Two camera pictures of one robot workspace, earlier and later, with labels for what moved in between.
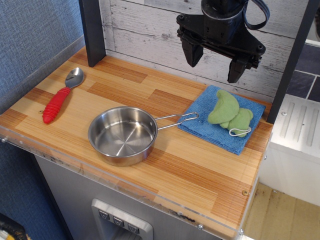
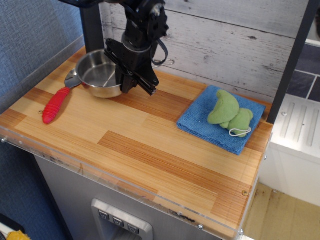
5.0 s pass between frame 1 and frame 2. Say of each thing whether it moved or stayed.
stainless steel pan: moved
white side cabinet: stayed
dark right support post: stayed
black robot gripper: moved
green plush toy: stayed
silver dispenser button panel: stayed
